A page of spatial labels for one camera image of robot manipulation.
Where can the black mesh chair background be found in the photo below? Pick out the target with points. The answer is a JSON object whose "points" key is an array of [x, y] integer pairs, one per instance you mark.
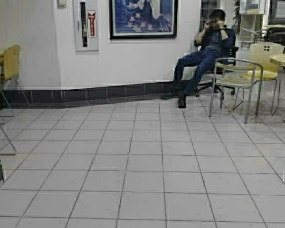
{"points": [[276, 35]]}

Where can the white fire extinguisher cabinet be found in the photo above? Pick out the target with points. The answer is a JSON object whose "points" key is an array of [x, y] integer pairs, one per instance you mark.
{"points": [[82, 41]]}

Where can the metal armchair with slatted seat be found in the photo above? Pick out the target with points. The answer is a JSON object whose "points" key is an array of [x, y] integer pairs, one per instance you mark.
{"points": [[219, 79]]}

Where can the seated man in blue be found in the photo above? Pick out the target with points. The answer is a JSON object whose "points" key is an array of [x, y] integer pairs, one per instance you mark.
{"points": [[215, 41]]}

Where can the yellow wooden chair by table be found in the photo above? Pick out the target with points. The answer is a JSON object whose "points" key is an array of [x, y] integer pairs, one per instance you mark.
{"points": [[260, 53]]}

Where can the yellow chair at left wall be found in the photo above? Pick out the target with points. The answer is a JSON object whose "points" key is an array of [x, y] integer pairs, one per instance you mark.
{"points": [[11, 67]]}

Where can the red arrow sign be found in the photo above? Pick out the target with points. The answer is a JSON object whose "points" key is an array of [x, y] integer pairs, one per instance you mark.
{"points": [[92, 23]]}

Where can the framed blue painting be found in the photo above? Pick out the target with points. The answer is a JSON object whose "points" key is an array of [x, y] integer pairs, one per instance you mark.
{"points": [[143, 19]]}

